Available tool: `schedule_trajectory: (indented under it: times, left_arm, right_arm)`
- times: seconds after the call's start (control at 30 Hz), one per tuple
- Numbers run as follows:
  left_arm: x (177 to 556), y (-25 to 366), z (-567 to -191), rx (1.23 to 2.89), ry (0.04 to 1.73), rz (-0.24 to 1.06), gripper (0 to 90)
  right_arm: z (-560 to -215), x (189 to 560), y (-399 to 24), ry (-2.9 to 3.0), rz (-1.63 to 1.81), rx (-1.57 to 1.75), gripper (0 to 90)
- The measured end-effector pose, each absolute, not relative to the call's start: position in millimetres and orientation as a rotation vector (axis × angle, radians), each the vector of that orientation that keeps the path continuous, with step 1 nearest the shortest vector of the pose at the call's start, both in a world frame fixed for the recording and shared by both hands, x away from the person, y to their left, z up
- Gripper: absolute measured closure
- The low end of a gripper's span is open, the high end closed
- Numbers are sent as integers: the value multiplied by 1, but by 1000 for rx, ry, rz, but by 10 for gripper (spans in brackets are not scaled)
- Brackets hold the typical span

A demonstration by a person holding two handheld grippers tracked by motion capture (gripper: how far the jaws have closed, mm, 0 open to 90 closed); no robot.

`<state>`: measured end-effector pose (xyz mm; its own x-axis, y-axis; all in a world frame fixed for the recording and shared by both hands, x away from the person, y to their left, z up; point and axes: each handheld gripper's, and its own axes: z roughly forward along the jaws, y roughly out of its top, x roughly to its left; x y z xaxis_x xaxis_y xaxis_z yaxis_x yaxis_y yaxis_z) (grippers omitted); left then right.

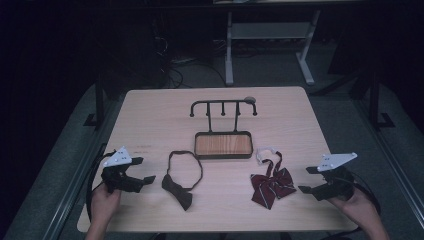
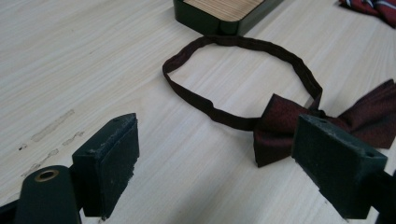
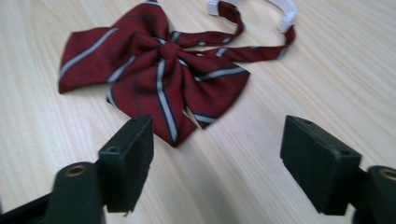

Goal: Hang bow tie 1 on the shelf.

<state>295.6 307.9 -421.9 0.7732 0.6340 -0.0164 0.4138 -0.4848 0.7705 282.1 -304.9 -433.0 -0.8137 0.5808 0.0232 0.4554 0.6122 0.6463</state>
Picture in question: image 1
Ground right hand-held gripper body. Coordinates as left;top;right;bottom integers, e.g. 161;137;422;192
317;152;358;201

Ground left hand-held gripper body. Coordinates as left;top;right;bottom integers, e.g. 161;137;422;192
100;146;143;194

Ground black bow tie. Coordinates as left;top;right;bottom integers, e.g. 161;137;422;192
161;150;204;212

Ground red striped bow tie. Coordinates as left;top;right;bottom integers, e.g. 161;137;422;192
249;146;298;211

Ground black rack with wooden tray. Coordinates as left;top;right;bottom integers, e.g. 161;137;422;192
189;98;258;160

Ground person's left hand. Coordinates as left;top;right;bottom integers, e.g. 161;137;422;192
90;184;122;228

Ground person's right hand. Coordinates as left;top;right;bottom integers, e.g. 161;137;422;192
328;186;379;224

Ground black metal stand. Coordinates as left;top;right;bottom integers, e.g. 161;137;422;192
364;64;396;132
83;71;112;129

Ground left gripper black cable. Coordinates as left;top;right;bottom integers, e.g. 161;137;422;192
85;150;117;224

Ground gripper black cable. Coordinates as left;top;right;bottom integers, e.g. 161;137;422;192
346;170;383;234
85;150;117;224

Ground grey metal rail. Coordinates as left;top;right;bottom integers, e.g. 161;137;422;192
353;98;424;219
41;96;116;240

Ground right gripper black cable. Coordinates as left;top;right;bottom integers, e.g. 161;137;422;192
346;170;383;234

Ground black floor cables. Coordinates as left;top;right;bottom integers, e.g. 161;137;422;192
153;34;228;90

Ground white metal desk frame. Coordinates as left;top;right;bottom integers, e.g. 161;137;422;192
224;9;322;86

